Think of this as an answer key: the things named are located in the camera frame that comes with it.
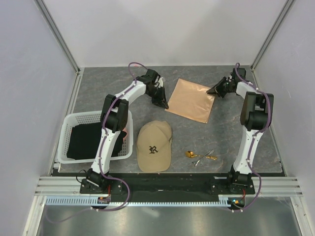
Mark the peach satin napkin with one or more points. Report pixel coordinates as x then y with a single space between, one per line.
190 100

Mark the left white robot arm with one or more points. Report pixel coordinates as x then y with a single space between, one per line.
114 118

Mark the silver fork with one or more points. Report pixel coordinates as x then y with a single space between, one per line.
195 163

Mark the gold spoon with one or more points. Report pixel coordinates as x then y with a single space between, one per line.
191 154

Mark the white plastic basket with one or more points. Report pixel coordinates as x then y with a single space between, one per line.
69 123

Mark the right aluminium frame post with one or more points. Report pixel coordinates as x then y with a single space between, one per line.
272 32

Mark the white cable duct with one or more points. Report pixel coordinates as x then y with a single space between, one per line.
94 201

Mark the left aluminium frame post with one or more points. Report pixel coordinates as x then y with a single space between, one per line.
57 34

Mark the pink item in basket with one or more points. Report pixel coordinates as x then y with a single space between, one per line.
125 132

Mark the black folded cloth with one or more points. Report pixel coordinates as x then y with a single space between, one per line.
84 141

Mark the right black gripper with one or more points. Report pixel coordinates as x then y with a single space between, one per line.
218 90

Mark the aluminium frame post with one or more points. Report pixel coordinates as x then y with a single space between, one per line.
57 34
272 32

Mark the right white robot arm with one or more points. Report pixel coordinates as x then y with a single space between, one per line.
255 118

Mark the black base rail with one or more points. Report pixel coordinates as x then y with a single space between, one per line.
208 183

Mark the tan baseball cap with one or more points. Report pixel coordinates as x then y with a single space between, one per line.
153 147

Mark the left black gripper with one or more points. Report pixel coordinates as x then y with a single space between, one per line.
162 101

